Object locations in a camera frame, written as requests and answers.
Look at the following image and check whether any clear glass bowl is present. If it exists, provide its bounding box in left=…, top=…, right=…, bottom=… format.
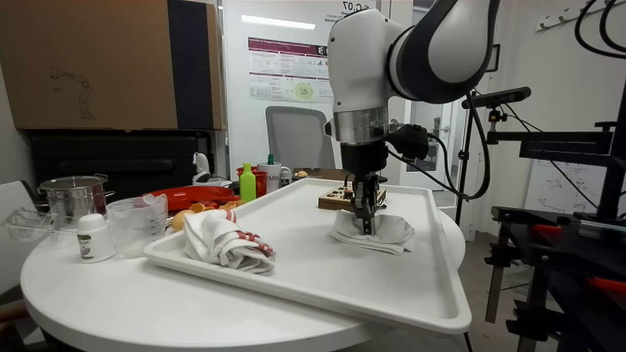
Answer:
left=2, top=208, right=53, bottom=245

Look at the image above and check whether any large white tray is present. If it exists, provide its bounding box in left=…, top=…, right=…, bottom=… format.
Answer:
left=145, top=179, right=472, bottom=335

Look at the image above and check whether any black camera on stand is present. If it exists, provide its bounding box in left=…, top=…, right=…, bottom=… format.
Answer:
left=462, top=87, right=532, bottom=110

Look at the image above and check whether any wooden busy board toy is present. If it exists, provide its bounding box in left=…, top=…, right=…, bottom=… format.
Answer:
left=317, top=187, right=385, bottom=212

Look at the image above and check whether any wall poster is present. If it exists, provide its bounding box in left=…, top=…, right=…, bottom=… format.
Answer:
left=249, top=38, right=333, bottom=105

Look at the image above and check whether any green squeeze bottle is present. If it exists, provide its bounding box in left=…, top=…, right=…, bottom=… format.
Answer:
left=239, top=165, right=256, bottom=202

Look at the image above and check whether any clear plastic measuring cup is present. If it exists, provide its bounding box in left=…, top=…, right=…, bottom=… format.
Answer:
left=106, top=194, right=168, bottom=259

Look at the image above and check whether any black metal frame stand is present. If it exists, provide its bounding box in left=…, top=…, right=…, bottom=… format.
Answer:
left=485, top=95, right=626, bottom=352

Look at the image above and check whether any red striped white towel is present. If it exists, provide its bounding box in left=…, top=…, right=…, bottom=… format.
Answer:
left=182, top=210, right=276, bottom=275

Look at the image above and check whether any white mug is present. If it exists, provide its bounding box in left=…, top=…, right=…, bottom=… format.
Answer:
left=262, top=163, right=292, bottom=193

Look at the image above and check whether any small white pill bottle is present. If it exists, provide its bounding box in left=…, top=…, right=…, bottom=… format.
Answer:
left=76, top=214, right=116, bottom=263

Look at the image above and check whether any large cardboard box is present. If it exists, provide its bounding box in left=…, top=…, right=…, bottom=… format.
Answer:
left=0, top=0, right=225, bottom=132

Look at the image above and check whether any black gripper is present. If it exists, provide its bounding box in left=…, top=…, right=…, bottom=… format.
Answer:
left=340, top=142, right=387, bottom=236

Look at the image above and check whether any red plastic bowl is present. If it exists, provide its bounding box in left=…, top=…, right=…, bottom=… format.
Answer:
left=155, top=187, right=239, bottom=216

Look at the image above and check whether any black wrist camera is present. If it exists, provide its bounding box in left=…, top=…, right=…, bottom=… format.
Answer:
left=387, top=126, right=429, bottom=161

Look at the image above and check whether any grey office chair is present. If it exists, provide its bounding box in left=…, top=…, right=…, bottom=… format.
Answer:
left=266, top=106, right=335, bottom=169

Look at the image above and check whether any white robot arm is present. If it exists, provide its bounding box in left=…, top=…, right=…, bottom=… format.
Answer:
left=327, top=0, right=501, bottom=236

